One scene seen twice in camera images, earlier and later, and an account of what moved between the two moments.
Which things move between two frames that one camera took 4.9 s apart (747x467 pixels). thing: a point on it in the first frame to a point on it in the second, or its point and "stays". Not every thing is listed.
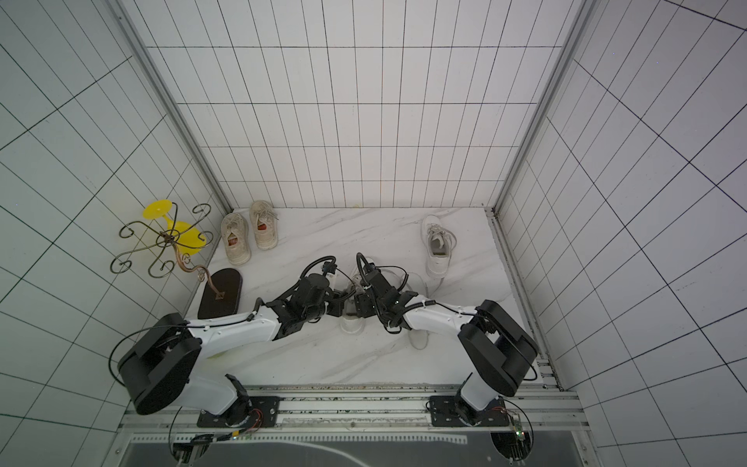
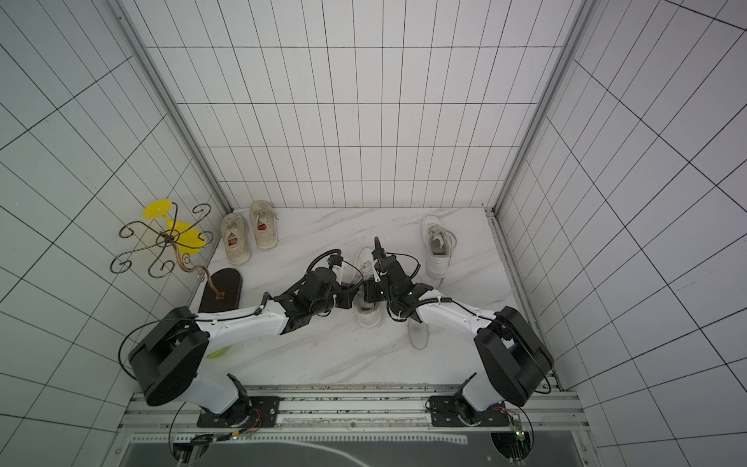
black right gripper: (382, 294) to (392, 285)
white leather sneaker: (438, 242) stays
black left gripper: (338, 302) stays
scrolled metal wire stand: (178, 234) stays
